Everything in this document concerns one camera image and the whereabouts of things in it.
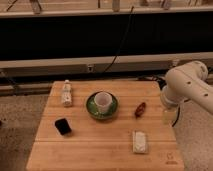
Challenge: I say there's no black eraser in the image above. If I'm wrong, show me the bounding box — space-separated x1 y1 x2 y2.
55 118 72 135

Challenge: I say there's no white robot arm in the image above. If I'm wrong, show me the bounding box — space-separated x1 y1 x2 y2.
160 61 213 125

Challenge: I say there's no white cup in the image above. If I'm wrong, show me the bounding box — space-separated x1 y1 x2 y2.
94 92 112 114

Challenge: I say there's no small clear plastic bottle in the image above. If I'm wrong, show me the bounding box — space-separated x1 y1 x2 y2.
61 80 72 107

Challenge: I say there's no dark red small object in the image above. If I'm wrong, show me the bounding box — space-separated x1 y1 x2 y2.
135 102 146 118

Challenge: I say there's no white rectangular packet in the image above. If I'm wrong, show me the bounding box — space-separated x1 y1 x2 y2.
132 131 148 154

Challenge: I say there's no black hanging cable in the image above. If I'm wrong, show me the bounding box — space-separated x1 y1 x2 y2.
101 5 135 74

